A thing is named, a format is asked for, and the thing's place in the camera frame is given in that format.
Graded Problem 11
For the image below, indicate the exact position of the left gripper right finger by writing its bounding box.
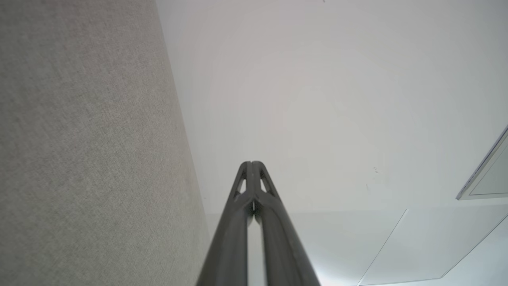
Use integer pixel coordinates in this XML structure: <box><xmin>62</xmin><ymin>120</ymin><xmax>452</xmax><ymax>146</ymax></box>
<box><xmin>252</xmin><ymin>161</ymin><xmax>320</xmax><ymax>286</ymax></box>

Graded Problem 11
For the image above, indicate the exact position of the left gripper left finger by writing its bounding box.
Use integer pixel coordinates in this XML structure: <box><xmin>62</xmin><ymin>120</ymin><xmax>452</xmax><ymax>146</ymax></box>
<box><xmin>196</xmin><ymin>161</ymin><xmax>254</xmax><ymax>286</ymax></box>

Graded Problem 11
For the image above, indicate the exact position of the grey fabric sofa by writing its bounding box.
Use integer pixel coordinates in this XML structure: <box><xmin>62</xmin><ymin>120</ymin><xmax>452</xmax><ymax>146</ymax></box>
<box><xmin>0</xmin><ymin>0</ymin><xmax>211</xmax><ymax>286</ymax></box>

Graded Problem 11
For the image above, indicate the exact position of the grey framed ceiling panel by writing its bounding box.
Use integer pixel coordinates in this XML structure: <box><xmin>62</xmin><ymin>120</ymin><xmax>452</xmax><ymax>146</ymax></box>
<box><xmin>456</xmin><ymin>125</ymin><xmax>508</xmax><ymax>200</ymax></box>

